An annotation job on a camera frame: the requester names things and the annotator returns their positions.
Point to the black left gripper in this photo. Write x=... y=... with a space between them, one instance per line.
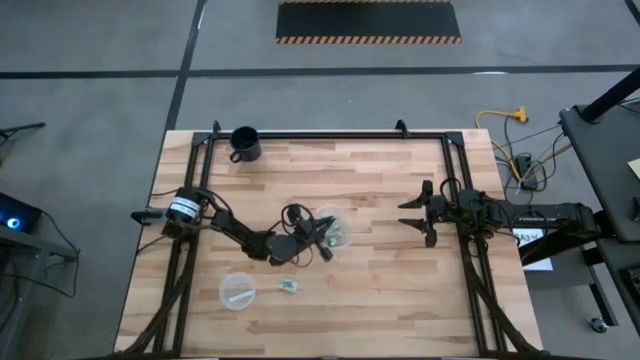
x=311 y=236

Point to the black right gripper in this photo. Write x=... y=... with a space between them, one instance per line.
x=431 y=215

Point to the dark green white packet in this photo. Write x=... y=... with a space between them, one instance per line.
x=336 y=241

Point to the pale green printed packet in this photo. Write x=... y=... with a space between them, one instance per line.
x=288 y=285

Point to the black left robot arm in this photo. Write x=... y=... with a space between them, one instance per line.
x=240 y=232

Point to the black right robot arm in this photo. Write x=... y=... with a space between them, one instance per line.
x=525 y=217

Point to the clear plastic bin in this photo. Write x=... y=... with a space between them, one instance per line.
x=345 y=215

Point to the black table clamp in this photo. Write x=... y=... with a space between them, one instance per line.
x=147 y=216
x=402 y=127
x=216 y=126

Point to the clear plastic lid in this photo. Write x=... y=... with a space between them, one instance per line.
x=237 y=291

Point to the black mug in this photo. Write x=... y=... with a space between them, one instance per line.
x=246 y=145

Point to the black power strip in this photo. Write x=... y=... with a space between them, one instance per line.
x=526 y=172

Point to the white paper label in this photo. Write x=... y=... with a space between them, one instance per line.
x=532 y=250

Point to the black side table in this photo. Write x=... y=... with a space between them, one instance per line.
x=605 y=165

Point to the hazard striped black mat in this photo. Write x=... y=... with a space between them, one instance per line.
x=367 y=20

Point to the grey caster wheel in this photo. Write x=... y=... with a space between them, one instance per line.
x=598 y=325

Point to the black equipment stand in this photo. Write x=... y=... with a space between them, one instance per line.
x=35 y=250

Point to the black computer with blue light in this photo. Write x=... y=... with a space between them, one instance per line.
x=17 y=212

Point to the black metal rig frame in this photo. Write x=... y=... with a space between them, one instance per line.
x=350 y=135

